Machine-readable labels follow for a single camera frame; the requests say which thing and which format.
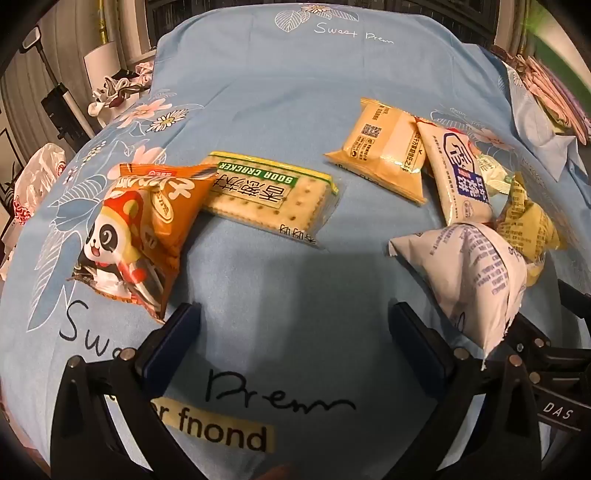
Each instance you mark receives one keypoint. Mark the yellow pastry packet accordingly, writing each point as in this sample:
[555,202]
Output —
[376,147]

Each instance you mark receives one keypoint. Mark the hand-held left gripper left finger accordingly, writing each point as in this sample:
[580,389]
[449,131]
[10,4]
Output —
[171,344]

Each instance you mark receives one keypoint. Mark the floral crumpled cloth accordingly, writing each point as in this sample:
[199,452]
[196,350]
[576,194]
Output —
[121,87]

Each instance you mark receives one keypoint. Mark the white plastic bag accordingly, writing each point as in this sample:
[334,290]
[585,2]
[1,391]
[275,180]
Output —
[34,182]

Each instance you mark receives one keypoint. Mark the blue floral bed sheet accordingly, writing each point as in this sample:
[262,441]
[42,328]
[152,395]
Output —
[277,92]

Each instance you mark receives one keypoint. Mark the green-striped cracker packet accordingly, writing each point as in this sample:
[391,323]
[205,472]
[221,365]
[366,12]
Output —
[272,194]

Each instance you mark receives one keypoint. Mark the orange panda snack packet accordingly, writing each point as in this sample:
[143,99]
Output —
[138,230]

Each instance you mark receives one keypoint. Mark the white grey snack packet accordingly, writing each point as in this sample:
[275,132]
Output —
[466,272]

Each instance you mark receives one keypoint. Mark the pale green snack packet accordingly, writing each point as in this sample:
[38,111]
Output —
[494,173]

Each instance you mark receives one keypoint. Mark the pink striped cloth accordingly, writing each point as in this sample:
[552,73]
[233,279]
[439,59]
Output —
[556,92]

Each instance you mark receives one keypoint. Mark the white box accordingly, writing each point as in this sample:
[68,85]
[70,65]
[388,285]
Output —
[102,62]

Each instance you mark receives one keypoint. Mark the white blue-label biscuit packet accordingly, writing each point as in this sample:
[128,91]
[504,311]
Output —
[457,175]

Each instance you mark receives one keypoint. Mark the light blue pillow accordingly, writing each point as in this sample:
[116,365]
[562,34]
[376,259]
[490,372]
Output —
[531,124]

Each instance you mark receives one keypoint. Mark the yellow snack packet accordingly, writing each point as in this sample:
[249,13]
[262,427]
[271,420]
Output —
[528,221]

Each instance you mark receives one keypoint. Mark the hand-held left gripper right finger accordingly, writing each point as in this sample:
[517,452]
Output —
[418,353]

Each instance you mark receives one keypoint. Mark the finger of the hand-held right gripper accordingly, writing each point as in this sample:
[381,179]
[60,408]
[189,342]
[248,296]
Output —
[528,339]
[575,300]

